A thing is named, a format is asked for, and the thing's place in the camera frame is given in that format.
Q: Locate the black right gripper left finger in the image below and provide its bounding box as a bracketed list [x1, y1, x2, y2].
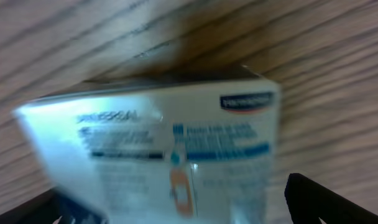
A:
[0, 189, 107, 224]

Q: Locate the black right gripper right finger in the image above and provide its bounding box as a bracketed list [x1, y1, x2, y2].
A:
[284, 173, 378, 224]

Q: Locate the white plaster box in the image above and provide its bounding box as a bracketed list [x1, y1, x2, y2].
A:
[14, 68, 281, 223]

